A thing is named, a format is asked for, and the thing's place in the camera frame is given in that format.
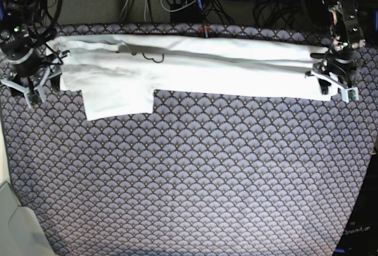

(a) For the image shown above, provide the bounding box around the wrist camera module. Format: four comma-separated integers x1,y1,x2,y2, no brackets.
341,87,359,103
27,91,42,109

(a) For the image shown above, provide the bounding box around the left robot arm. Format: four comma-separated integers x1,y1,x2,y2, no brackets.
51,0,364,104

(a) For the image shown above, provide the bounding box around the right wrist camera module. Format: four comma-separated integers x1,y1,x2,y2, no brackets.
27,91,42,109

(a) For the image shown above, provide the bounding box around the red black table clamp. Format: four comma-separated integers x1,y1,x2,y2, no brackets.
200,23,210,38

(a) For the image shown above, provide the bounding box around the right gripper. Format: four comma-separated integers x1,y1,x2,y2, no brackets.
1,40,69,107

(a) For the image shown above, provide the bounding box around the patterned grey fan tablecloth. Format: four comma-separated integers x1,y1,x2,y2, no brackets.
0,22,378,256

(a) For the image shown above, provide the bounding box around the black cable bundle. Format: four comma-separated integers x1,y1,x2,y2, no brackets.
168,0,314,28

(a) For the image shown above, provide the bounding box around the white printed T-shirt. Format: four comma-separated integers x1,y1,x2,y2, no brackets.
49,35,338,121

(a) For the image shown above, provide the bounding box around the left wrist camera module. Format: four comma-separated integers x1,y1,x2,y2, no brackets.
341,87,359,103

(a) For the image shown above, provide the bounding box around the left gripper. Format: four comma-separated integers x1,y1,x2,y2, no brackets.
305,46,361,100

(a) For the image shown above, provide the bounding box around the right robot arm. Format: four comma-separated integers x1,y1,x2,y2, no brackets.
1,0,69,108

